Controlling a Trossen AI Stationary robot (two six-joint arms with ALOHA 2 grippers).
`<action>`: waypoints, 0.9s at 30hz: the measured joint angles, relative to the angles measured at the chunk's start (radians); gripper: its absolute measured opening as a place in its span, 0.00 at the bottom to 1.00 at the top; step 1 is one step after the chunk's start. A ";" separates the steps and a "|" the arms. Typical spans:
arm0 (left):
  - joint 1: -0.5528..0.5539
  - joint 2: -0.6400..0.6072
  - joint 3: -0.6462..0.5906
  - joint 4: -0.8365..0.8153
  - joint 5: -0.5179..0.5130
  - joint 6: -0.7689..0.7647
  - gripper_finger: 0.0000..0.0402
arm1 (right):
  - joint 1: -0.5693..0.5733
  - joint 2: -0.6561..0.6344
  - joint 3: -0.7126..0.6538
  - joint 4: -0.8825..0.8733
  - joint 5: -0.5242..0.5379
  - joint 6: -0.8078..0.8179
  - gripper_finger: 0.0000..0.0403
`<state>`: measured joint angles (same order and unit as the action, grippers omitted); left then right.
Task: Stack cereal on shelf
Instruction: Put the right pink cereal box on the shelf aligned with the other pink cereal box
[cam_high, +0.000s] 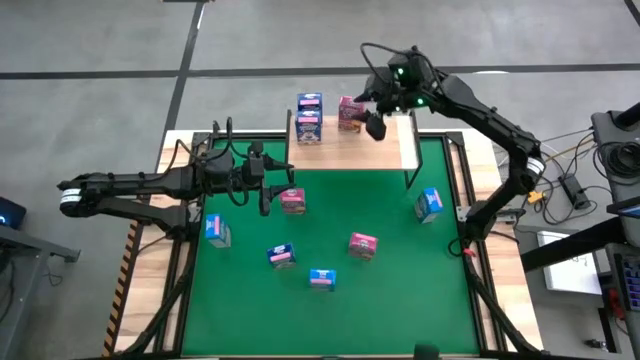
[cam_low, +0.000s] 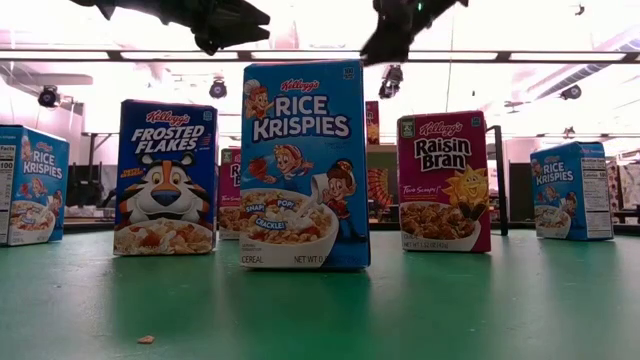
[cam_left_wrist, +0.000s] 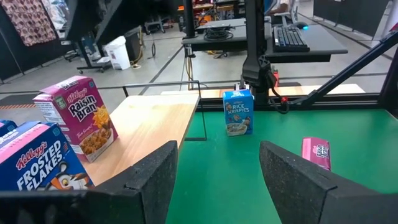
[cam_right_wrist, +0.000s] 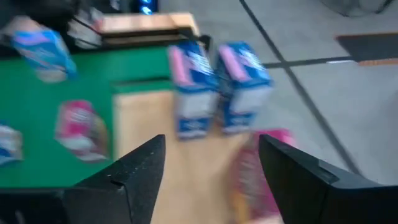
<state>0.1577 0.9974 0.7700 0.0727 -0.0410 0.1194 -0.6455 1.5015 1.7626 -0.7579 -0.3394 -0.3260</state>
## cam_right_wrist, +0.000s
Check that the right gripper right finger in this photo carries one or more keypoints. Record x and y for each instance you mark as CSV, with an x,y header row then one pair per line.
x,y
311,193

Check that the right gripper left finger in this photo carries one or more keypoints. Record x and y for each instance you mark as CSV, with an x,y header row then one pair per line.
x,y
124,193

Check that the Raisin Bran cereal box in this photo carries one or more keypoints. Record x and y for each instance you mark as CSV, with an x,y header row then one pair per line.
x,y
82,130
252,186

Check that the Rice Krispies cereal box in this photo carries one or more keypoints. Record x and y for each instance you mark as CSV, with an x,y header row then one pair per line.
x,y
46,53

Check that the Frosted Flakes cereal box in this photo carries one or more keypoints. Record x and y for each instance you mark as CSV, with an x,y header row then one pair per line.
x,y
192,93
9,149
245,90

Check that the green felt table mat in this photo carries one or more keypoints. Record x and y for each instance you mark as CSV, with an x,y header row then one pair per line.
x,y
37,102

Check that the black device with blue light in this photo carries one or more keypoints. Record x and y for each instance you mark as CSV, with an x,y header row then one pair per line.
x,y
145,6

